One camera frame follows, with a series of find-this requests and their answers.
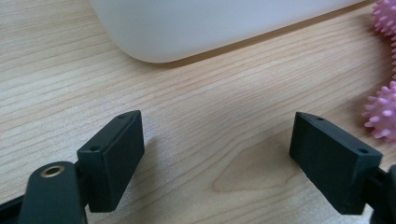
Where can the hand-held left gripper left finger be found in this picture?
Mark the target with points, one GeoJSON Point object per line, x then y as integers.
{"type": "Point", "coordinates": [109, 161]}

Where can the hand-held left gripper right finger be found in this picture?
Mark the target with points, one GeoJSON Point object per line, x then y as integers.
{"type": "Point", "coordinates": [333, 168]}

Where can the white plastic bin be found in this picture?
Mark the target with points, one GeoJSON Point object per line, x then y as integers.
{"type": "Point", "coordinates": [202, 28]}

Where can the pink spiky bone toy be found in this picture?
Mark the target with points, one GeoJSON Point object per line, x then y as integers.
{"type": "Point", "coordinates": [382, 115]}

